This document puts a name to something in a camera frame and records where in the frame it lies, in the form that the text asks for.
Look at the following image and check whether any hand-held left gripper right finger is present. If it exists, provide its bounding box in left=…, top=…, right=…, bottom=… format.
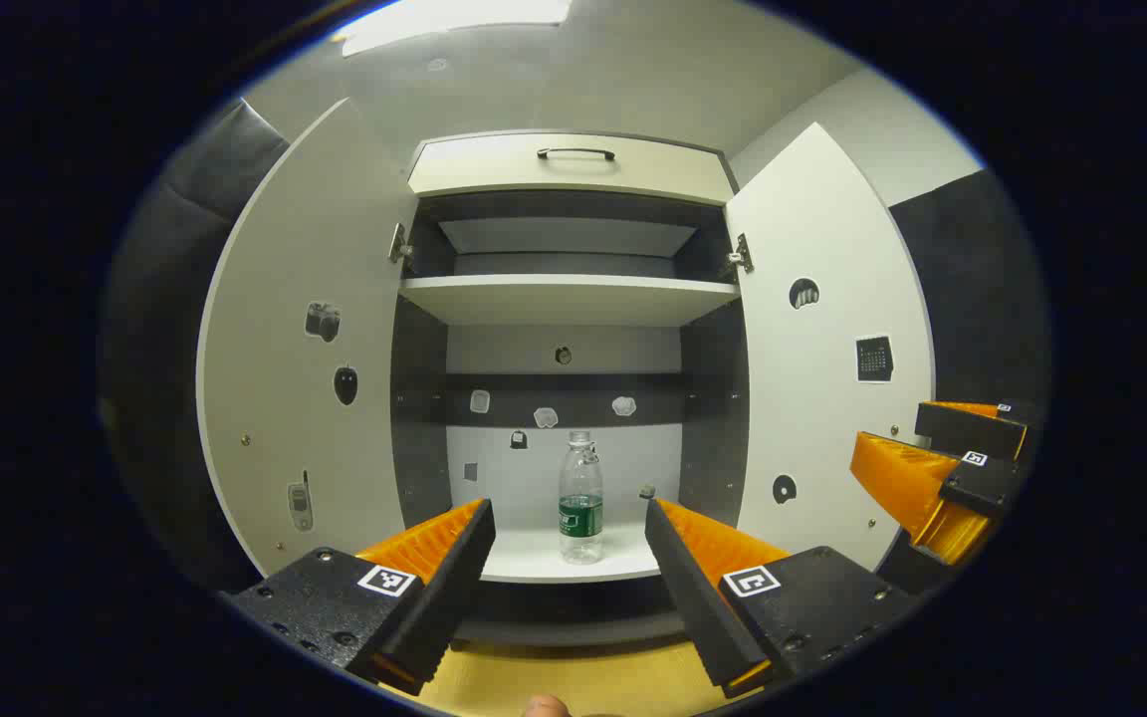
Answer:
left=638, top=488, right=918, bottom=698

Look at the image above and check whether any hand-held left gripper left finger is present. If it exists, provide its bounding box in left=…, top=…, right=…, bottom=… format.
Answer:
left=220, top=498, right=497, bottom=696

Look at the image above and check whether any white cabinet door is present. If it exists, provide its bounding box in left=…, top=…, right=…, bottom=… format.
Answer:
left=726, top=122, right=936, bottom=574
left=195, top=97, right=420, bottom=579

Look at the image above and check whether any clear plastic bottle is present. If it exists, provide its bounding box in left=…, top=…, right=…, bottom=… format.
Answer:
left=559, top=430, right=605, bottom=566

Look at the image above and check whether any white cabinet drawer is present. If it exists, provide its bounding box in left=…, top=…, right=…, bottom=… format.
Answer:
left=407, top=132, right=737, bottom=207

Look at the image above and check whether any ceiling light panel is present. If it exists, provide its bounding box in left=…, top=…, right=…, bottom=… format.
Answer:
left=335, top=0, right=574, bottom=56

